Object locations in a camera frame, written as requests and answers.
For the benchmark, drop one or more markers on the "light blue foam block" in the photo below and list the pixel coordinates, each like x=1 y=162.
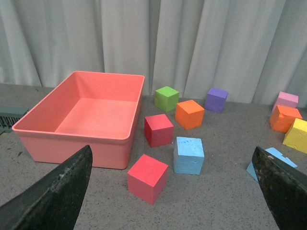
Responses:
x=188 y=155
x=275 y=153

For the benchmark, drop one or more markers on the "grey-green brush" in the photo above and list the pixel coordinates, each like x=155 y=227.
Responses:
x=9 y=115

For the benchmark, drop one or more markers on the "green foam block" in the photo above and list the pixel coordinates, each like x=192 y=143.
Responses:
x=166 y=98

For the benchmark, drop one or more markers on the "pink plastic bin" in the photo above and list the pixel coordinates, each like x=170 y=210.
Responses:
x=88 y=108

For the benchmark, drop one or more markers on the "orange foam block right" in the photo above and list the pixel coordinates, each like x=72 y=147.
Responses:
x=283 y=117

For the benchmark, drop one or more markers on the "orange foam block centre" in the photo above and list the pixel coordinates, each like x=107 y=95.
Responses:
x=189 y=114

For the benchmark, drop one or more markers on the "white curtain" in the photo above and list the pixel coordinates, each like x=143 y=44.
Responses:
x=253 y=49

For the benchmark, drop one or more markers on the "pink foam block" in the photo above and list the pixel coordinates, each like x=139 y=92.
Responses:
x=286 y=99

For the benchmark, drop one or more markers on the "dark red foam block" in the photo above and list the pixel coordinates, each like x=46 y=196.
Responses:
x=158 y=130

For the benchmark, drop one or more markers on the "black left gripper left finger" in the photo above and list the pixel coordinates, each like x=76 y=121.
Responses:
x=53 y=202

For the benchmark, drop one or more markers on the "orange foam block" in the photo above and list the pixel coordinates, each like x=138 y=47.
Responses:
x=189 y=114
x=283 y=117

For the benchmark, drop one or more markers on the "bright red foam block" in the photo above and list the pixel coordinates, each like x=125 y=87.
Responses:
x=147 y=178

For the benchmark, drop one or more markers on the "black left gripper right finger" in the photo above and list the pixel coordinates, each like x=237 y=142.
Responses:
x=284 y=189

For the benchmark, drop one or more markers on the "yellow foam block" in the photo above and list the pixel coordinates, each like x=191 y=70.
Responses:
x=296 y=136

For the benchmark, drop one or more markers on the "purple foam block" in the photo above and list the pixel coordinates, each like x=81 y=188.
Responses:
x=215 y=100

